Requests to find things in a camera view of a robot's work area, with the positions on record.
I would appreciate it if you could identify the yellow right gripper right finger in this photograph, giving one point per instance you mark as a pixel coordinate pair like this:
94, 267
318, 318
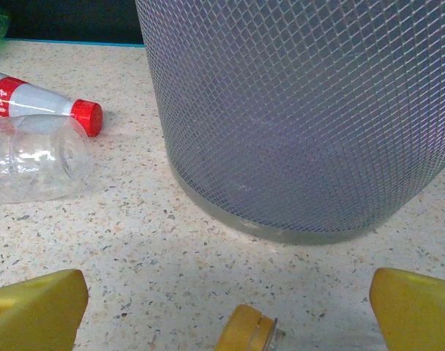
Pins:
420, 314

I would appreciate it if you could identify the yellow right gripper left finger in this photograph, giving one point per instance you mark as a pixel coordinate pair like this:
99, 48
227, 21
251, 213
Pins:
32, 314

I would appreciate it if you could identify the clear bottle with red cap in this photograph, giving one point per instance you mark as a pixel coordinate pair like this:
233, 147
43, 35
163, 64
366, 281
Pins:
36, 98

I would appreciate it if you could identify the translucent purple trash bin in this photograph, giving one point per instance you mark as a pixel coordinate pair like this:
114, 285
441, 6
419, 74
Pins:
299, 109

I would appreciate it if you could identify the clear plastic bottle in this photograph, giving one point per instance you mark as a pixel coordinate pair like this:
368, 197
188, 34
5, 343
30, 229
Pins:
32, 161

